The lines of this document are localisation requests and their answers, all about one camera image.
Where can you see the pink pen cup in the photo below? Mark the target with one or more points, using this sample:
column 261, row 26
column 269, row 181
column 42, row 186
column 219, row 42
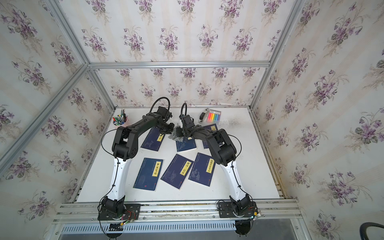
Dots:
column 120, row 119

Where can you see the grey black stapler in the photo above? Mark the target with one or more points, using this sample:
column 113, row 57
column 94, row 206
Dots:
column 203, row 115

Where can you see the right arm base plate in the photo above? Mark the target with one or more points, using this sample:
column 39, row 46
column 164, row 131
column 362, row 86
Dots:
column 237, row 210

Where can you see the grey striped cleaning cloth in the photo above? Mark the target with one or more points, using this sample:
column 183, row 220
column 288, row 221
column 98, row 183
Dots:
column 175, row 136

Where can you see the clear box of highlighters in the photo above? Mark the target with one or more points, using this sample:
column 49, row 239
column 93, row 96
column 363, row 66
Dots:
column 214, row 116

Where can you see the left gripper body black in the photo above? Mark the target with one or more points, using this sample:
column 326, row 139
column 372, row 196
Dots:
column 164, row 128

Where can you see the blue book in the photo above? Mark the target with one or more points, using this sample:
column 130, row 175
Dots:
column 177, row 171
column 148, row 175
column 153, row 140
column 202, row 170
column 211, row 128
column 186, row 144

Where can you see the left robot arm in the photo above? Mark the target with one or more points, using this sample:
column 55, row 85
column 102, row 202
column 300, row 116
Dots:
column 125, row 147

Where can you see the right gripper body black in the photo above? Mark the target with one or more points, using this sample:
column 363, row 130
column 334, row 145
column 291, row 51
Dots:
column 182, row 132

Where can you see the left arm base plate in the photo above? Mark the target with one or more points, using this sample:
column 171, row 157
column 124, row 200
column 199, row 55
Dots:
column 122, row 212

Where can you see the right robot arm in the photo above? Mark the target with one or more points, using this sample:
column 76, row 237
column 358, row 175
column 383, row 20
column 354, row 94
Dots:
column 224, row 153

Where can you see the aluminium rail frame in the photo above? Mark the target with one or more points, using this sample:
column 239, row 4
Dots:
column 173, row 216

